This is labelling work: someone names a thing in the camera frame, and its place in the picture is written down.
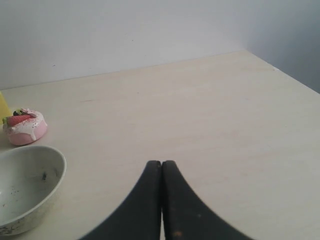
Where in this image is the yellow foam cube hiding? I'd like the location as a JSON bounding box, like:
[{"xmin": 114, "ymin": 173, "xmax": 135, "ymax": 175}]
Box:
[{"xmin": 0, "ymin": 92, "xmax": 12, "ymax": 119}]

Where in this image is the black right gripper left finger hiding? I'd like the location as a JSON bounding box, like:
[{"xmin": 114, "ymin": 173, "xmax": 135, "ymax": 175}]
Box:
[{"xmin": 82, "ymin": 160, "xmax": 162, "ymax": 240}]

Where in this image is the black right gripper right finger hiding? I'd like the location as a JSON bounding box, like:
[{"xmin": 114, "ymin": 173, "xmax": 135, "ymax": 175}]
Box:
[{"xmin": 162, "ymin": 160, "xmax": 250, "ymax": 240}]

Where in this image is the pink toy cake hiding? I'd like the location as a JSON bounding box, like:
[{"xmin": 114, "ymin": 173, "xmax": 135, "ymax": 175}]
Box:
[{"xmin": 2, "ymin": 108, "xmax": 48, "ymax": 146}]

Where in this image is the white ceramic bowl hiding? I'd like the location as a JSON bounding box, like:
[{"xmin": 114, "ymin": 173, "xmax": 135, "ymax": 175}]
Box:
[{"xmin": 0, "ymin": 145, "xmax": 67, "ymax": 237}]

